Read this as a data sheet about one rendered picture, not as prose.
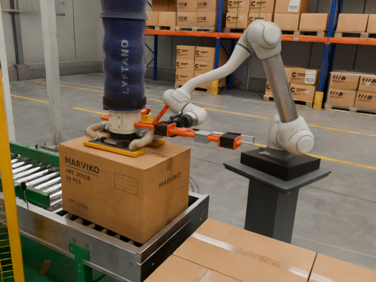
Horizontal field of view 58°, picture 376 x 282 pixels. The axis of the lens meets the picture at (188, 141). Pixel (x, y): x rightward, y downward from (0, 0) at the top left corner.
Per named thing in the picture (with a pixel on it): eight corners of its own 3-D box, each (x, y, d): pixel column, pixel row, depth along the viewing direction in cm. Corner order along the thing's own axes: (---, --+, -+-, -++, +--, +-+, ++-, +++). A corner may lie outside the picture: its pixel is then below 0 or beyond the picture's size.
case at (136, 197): (62, 209, 197) (57, 143, 185) (112, 186, 229) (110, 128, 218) (144, 245, 167) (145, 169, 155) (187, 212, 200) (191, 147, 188)
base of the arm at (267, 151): (266, 149, 235) (267, 141, 233) (297, 156, 221) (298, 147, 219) (252, 153, 221) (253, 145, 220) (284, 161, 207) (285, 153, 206)
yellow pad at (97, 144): (82, 145, 183) (82, 136, 181) (95, 140, 192) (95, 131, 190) (135, 157, 168) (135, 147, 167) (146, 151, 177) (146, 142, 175)
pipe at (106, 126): (85, 137, 184) (84, 127, 182) (114, 127, 205) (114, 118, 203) (137, 149, 169) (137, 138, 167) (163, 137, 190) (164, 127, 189)
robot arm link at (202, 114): (193, 131, 196) (176, 118, 200) (205, 126, 209) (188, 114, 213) (202, 116, 191) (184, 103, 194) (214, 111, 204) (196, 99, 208)
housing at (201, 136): (193, 141, 164) (193, 132, 162) (199, 138, 169) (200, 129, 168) (206, 144, 161) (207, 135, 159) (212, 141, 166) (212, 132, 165)
